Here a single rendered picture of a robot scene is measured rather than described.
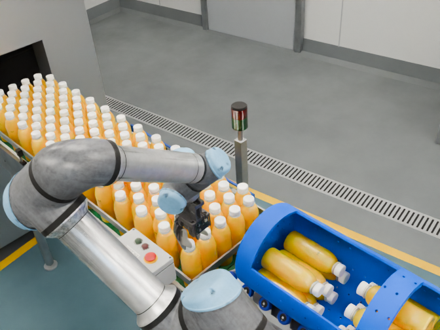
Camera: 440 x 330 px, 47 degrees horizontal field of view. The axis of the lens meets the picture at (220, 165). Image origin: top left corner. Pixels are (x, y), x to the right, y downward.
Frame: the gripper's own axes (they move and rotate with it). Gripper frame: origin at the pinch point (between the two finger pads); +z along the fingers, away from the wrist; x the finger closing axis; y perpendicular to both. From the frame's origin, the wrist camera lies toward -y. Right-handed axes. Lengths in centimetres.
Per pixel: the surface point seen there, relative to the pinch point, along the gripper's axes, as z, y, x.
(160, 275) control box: 3.9, 1.4, -13.7
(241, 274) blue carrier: 1.3, 21.0, 1.8
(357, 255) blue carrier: 0, 43, 30
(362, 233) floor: 110, -13, 140
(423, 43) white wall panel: 75, -82, 336
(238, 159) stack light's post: 9, -27, 50
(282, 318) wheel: 13.7, 34.1, 4.9
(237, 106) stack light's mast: -16, -26, 51
